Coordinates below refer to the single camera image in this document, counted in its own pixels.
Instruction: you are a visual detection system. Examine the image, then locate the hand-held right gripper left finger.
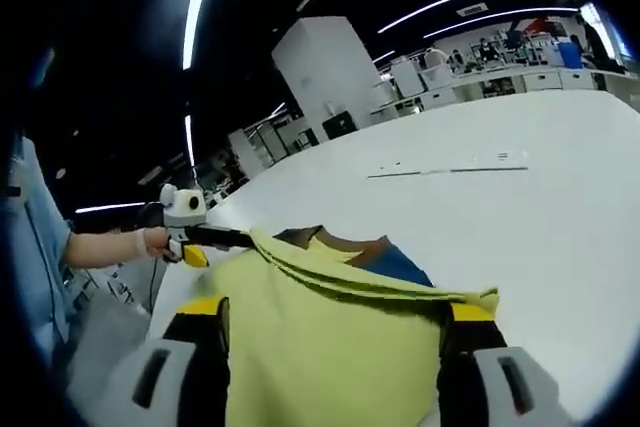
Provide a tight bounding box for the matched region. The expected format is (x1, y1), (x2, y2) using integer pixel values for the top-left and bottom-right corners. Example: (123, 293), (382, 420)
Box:
(104, 296), (232, 427)

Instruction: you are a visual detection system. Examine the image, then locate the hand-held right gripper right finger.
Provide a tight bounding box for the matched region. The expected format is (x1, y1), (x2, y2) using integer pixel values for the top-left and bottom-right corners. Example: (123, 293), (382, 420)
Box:
(435, 302), (576, 427)

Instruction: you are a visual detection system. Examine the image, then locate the yellow blue black garment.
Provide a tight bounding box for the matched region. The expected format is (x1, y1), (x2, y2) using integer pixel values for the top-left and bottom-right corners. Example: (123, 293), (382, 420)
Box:
(197, 224), (501, 427)

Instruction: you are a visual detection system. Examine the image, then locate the white template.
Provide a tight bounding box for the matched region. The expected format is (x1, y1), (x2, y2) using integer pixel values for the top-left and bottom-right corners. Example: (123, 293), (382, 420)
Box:
(367, 149), (530, 181)

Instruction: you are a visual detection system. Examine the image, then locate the person's left hand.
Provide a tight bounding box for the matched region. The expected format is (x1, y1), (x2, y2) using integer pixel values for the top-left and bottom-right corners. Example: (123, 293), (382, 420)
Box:
(134, 225), (174, 262)

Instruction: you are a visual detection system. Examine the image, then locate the small ceiling light strip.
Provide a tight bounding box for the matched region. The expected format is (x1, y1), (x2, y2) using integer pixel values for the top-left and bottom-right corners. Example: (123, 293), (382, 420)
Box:
(183, 114), (197, 168)

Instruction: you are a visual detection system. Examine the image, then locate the metal shelving rack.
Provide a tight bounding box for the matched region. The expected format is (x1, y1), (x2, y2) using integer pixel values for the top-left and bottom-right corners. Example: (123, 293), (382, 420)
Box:
(227, 116), (319, 183)

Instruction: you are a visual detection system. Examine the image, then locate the person's light blue shirt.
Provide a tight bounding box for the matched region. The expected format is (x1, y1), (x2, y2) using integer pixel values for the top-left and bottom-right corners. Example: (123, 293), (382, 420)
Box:
(9, 136), (76, 363)

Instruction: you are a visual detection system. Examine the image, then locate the long white counter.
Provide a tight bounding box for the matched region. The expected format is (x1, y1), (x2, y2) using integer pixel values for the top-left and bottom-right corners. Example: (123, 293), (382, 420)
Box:
(369, 66), (631, 116)

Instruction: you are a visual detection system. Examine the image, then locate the short ceiling light strip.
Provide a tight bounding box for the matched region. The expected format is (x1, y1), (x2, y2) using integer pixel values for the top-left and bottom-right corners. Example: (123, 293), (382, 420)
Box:
(423, 6), (581, 41)

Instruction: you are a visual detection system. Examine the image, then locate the black cable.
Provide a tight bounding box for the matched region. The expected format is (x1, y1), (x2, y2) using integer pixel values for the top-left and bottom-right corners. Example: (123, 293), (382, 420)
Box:
(147, 254), (174, 311)

